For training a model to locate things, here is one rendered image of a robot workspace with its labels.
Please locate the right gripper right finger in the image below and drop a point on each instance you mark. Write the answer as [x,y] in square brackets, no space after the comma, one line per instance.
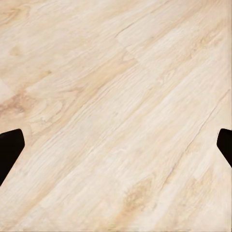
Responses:
[224,143]

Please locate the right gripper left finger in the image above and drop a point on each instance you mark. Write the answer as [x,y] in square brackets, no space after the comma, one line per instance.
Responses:
[12,144]

